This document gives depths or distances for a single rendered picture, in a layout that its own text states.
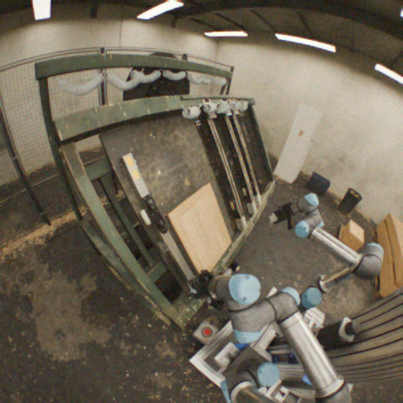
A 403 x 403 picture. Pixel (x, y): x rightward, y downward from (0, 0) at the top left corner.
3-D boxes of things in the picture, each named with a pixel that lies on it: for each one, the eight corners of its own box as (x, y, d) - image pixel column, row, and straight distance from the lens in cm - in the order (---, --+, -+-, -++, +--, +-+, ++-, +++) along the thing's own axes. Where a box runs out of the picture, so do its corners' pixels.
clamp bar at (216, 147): (237, 230, 158) (261, 232, 148) (190, 101, 135) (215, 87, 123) (241, 225, 165) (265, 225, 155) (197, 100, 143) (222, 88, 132)
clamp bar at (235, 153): (248, 214, 178) (269, 214, 169) (209, 100, 158) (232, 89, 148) (251, 209, 186) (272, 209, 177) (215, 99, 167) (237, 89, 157)
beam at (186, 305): (172, 322, 131) (182, 329, 124) (163, 314, 122) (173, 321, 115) (269, 186, 266) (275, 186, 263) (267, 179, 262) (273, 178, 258)
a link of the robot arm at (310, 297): (290, 302, 115) (303, 294, 104) (301, 289, 123) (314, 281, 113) (301, 316, 117) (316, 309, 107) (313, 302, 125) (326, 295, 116)
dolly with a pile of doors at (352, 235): (351, 255, 419) (364, 244, 401) (334, 241, 401) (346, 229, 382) (353, 239, 468) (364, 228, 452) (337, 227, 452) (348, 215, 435)
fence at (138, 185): (192, 290, 123) (196, 293, 120) (119, 158, 86) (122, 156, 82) (196, 285, 124) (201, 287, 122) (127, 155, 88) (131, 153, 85)
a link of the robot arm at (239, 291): (243, 313, 41) (235, 278, 39) (217, 307, 50) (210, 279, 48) (265, 299, 46) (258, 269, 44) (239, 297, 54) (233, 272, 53)
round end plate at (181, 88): (129, 148, 147) (128, 47, 136) (125, 146, 151) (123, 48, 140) (188, 129, 198) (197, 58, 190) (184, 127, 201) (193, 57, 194)
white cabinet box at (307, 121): (290, 183, 484) (322, 113, 438) (273, 173, 493) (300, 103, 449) (296, 177, 539) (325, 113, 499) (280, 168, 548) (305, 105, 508)
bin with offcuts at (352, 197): (349, 220, 524) (363, 202, 502) (335, 209, 512) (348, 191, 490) (349, 211, 570) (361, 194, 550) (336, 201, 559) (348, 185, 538)
